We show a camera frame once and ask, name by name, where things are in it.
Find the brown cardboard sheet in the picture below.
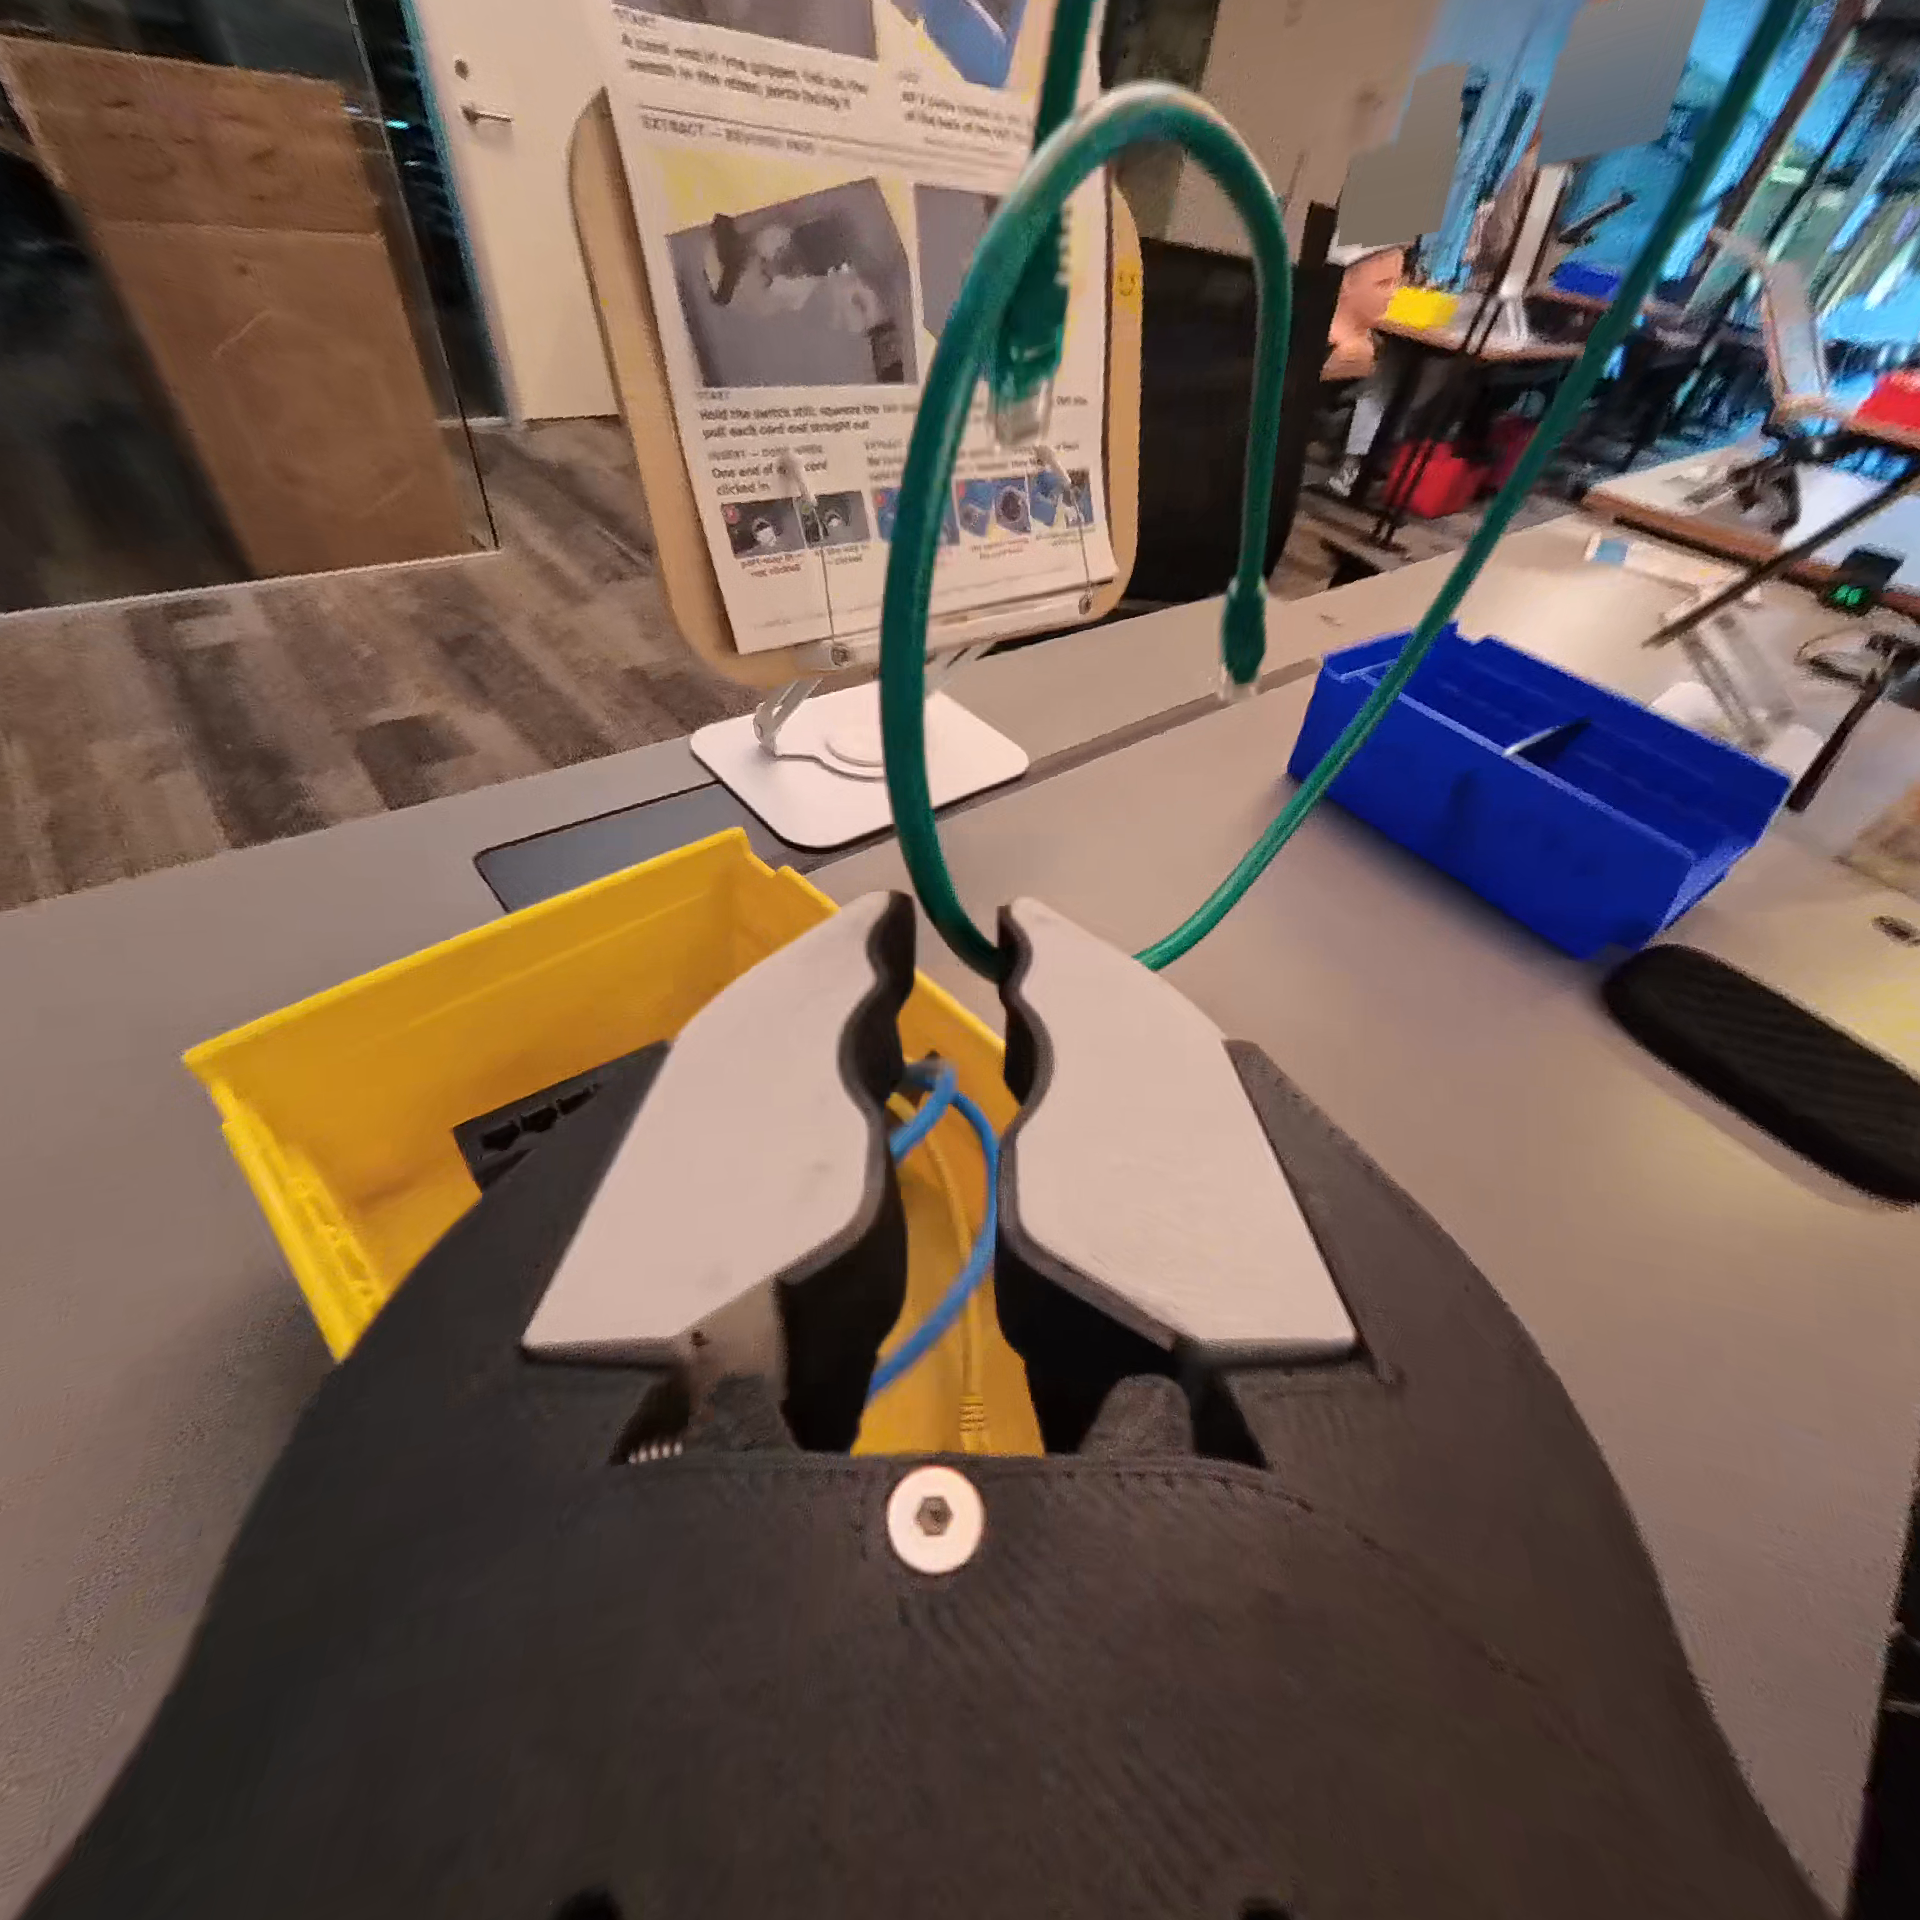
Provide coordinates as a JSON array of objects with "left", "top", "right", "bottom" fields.
[{"left": 0, "top": 37, "right": 502, "bottom": 580}]

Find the metal display stand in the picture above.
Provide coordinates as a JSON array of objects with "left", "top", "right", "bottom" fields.
[{"left": 1641, "top": 433, "right": 1920, "bottom": 752}]

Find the blue plastic bin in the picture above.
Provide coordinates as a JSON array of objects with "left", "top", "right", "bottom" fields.
[{"left": 1289, "top": 623, "right": 1796, "bottom": 962}]

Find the wooden display board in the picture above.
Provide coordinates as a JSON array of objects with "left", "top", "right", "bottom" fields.
[{"left": 567, "top": 88, "right": 1143, "bottom": 694}]

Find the black network switch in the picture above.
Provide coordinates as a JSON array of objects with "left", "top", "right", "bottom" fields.
[{"left": 453, "top": 1078, "right": 633, "bottom": 1188}]

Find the yellow plastic bin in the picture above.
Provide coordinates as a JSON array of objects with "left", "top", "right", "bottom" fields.
[{"left": 183, "top": 830, "right": 1052, "bottom": 1459}]

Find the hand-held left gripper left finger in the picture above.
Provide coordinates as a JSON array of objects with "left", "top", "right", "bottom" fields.
[{"left": 520, "top": 891, "right": 922, "bottom": 1451}]

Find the dark table cable hatch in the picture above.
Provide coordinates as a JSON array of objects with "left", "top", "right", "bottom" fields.
[{"left": 474, "top": 779, "right": 751, "bottom": 913}]

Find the white door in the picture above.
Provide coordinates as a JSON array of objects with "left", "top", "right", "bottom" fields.
[{"left": 412, "top": 0, "right": 633, "bottom": 425}]

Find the red plastic bin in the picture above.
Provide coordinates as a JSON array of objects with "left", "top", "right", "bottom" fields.
[{"left": 1381, "top": 433, "right": 1502, "bottom": 520}]

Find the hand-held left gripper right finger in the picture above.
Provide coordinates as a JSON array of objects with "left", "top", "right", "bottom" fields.
[{"left": 993, "top": 897, "right": 1360, "bottom": 1451}]

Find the blue ethernet cable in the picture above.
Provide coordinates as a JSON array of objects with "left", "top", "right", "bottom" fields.
[{"left": 868, "top": 1058, "right": 1004, "bottom": 1405}]

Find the black office chair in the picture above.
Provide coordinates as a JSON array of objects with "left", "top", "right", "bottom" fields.
[{"left": 1117, "top": 232, "right": 1308, "bottom": 600}]

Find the green ethernet cable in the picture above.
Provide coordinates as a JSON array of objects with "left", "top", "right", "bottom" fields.
[{"left": 879, "top": 0, "right": 1803, "bottom": 977}]

